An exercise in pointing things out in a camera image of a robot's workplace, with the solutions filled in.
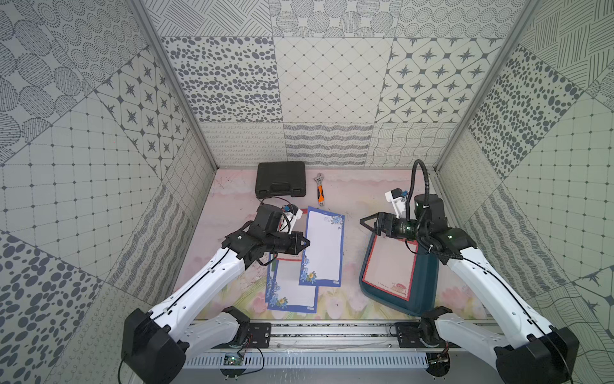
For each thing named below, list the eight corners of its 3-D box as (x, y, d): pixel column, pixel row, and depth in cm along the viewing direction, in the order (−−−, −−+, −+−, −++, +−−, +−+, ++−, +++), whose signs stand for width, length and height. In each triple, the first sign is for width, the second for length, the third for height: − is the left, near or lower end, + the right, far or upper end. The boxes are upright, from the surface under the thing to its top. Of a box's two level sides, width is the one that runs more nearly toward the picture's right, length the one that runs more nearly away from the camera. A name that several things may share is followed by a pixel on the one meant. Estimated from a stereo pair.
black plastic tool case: (253, 200, 109) (251, 193, 105) (260, 168, 122) (258, 162, 119) (305, 200, 109) (305, 193, 105) (306, 168, 122) (306, 161, 118)
